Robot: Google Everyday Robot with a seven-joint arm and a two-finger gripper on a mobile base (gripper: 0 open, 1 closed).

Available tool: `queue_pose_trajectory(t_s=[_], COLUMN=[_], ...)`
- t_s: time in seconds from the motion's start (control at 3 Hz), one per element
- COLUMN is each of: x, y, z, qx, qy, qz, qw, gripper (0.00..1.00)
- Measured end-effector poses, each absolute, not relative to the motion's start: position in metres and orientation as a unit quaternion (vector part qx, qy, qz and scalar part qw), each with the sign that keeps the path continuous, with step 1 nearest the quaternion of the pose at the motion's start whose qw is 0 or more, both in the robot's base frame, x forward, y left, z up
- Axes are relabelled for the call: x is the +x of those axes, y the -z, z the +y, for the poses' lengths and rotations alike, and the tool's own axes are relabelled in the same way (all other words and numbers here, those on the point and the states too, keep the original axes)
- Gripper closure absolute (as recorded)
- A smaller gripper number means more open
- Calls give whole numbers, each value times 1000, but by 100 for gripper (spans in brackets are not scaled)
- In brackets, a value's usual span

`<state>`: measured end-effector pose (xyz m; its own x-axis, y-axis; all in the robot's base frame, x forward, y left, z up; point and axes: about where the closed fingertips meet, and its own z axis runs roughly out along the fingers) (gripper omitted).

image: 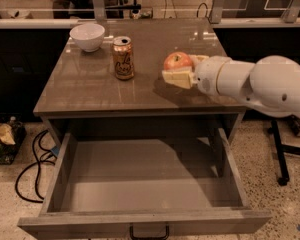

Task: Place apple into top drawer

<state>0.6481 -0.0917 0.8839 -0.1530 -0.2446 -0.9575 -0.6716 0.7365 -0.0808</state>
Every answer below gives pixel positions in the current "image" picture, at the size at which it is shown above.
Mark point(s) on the orange LaCroix soda can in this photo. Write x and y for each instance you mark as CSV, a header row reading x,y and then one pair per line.
x,y
122,53

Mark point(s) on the black office chair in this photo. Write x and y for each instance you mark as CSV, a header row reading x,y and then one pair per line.
x,y
91,9

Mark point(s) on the grey cabinet with glossy top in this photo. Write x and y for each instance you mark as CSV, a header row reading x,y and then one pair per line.
x,y
83,84

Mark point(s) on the black drawer handle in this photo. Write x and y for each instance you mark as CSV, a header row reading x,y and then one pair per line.
x,y
162,234

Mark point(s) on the open grey top drawer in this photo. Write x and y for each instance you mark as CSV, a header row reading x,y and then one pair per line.
x,y
101,187

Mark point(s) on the bin of snack bags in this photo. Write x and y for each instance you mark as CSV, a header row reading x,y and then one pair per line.
x,y
12,134

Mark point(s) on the white ceramic bowl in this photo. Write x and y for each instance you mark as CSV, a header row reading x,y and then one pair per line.
x,y
88,37

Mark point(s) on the black wheeled stand base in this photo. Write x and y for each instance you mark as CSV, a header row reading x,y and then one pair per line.
x,y
281,150

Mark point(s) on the red apple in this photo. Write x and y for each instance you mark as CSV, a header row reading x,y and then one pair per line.
x,y
177,60

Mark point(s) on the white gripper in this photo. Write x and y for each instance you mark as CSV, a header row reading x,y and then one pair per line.
x,y
207,74

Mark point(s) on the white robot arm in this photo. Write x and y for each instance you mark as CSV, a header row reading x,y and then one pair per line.
x,y
270,86

